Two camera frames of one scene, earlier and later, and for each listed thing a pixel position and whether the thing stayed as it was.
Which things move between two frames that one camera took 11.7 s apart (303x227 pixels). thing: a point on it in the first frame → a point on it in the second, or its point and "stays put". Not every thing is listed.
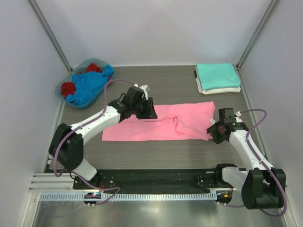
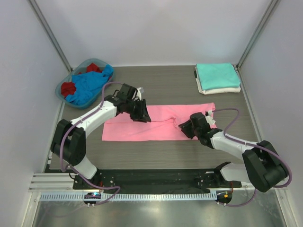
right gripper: x=215 y=133 → x=189 y=127
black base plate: x=189 y=179 stays put
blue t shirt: x=88 y=86 stays put
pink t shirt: x=180 y=122 stays put
